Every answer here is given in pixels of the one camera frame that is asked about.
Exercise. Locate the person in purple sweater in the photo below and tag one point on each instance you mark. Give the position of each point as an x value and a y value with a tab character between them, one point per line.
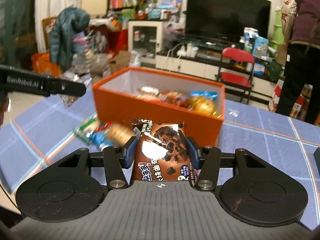
300	27

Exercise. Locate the yellow candy bag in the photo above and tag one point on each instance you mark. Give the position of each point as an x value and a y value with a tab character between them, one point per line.
203	105

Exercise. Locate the blue snack packet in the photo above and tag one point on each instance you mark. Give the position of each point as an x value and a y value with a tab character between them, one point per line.
100	140

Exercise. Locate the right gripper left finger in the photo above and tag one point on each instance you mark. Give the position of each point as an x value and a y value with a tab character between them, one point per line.
75	185

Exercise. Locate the metal laundry cart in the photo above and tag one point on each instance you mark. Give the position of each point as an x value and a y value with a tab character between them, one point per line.
84	47

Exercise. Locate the white tv stand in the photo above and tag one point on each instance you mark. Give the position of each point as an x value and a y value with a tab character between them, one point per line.
261	88

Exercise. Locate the red folding chair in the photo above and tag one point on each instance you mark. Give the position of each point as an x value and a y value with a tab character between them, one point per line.
240	80

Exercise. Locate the orange gift bag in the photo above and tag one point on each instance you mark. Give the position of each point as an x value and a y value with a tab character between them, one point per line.
41	64

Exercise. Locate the teal puffer jacket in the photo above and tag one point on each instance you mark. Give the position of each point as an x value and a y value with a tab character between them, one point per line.
69	22

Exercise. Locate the green cracker snack packet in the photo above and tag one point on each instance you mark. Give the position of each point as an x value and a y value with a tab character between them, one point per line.
86	128

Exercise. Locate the orange storage box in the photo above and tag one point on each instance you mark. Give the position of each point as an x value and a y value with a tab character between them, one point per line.
116	100

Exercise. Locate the brown chocolate cookie bag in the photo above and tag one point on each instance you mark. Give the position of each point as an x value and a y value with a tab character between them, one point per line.
161	153

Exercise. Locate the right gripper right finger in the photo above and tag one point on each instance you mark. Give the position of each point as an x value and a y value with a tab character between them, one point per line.
247	187

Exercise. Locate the green plastic drawer tower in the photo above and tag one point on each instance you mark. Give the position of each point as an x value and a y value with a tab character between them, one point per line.
278	37

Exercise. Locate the blue nut snack bag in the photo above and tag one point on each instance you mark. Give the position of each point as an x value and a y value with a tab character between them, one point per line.
206	94

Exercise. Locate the red white gift box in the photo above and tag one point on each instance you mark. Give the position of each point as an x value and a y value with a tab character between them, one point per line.
285	100

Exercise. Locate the blue plaid tablecloth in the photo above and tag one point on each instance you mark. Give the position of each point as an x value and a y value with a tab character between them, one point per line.
38	131

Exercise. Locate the white glass door cabinet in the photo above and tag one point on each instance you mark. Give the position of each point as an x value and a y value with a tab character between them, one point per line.
146	37

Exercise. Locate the black flat television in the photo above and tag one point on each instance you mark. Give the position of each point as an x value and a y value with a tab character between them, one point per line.
226	19

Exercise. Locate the white plastic bag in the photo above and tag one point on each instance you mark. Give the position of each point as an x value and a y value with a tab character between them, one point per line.
135	59

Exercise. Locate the brown cardboard box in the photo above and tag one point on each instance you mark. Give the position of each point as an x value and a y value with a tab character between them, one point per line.
120	61

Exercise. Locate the clear bread snack bag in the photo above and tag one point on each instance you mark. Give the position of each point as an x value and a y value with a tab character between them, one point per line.
118	133

